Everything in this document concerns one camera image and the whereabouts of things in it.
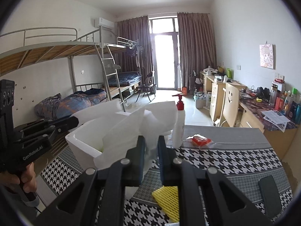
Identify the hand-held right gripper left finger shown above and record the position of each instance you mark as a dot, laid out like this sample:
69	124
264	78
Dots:
141	162

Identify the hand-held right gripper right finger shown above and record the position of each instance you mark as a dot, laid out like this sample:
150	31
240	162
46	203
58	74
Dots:
162	162

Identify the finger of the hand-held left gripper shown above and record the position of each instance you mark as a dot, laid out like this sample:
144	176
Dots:
70	123
35	135

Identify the white foam box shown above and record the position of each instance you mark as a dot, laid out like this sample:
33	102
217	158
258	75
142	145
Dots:
80	143

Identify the person's left hand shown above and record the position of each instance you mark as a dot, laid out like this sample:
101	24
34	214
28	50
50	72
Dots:
30	176

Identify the plaid blanket bundle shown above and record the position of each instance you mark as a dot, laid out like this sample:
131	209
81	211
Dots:
65	103

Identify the yellow sponge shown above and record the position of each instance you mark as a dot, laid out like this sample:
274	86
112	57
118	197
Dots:
169	200

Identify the white pump bottle red cap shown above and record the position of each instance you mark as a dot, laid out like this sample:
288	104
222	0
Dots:
178	127

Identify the red packet in clear wrap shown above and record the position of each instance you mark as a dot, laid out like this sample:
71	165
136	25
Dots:
199	140

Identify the metal bunk ladder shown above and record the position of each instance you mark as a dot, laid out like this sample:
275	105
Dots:
111	75

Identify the translucent plastic bucket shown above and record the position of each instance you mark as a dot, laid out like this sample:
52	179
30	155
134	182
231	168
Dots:
199	101

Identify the folded blue quilt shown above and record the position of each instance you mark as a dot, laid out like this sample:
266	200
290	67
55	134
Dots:
127	78

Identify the houndstooth table mat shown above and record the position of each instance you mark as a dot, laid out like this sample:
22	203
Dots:
235	160

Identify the metal bunk bed with blanket bundle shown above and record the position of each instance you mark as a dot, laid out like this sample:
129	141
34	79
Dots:
47	49

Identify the black folding chair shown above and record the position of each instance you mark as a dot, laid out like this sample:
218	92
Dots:
147	84

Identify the plain wooden desk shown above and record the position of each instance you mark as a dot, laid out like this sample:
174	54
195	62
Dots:
215	96

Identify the wooden chair with smiley face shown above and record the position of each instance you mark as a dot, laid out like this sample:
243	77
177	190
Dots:
231	98

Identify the dark hanging bag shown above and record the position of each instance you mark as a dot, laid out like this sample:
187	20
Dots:
132	50

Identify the metal bunk bed with blue quilt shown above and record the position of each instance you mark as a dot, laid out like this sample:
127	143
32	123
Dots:
124	42

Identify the glass balcony door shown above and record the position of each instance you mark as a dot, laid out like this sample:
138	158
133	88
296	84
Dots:
164	61

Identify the white air conditioner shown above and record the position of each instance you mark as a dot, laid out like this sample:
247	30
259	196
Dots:
104	23

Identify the brown curtain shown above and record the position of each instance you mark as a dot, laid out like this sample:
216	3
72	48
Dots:
197	51
131	33

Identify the wooden desk with patterned cover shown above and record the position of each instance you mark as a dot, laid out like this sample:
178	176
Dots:
270	141

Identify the green paper bag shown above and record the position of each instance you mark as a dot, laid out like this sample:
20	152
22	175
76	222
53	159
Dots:
229	73

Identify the dark smartphone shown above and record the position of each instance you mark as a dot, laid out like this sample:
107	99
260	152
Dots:
270	197

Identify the printed paper sheets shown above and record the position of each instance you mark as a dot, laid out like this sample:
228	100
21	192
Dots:
276	119

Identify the black headphones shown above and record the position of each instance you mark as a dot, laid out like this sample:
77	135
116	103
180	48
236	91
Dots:
263	92

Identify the group of toiletry bottles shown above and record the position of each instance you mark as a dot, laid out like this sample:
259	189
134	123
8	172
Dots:
287	103

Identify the double white wall socket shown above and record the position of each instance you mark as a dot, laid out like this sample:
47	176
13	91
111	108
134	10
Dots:
279	77

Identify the wall poster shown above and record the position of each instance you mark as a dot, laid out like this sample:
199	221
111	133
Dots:
267	56

